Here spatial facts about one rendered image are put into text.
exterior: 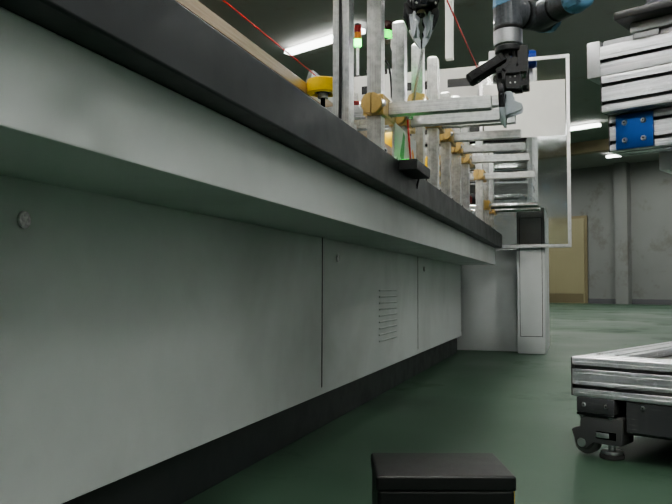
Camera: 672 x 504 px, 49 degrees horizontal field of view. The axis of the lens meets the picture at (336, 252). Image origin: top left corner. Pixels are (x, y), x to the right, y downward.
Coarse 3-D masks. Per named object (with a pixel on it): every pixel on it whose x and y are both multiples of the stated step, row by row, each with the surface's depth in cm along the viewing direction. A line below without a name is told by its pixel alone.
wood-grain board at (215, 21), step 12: (180, 0) 126; (192, 0) 130; (192, 12) 130; (204, 12) 134; (216, 24) 139; (228, 24) 143; (228, 36) 143; (240, 36) 148; (252, 48) 154; (264, 60) 160; (276, 60) 166; (276, 72) 167; (288, 72) 173; (300, 84) 181; (312, 96) 189; (360, 132) 231
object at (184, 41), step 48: (0, 0) 60; (48, 0) 61; (96, 0) 67; (144, 0) 74; (96, 48) 72; (144, 48) 74; (192, 48) 83; (240, 48) 95; (192, 96) 90; (240, 96) 95; (288, 96) 111; (288, 144) 120; (336, 144) 133; (384, 192) 181; (432, 192) 223; (480, 240) 365
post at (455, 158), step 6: (456, 96) 295; (456, 132) 294; (456, 156) 293; (456, 162) 293; (456, 168) 293; (456, 174) 293; (456, 180) 293; (456, 186) 293; (456, 192) 293; (456, 198) 293
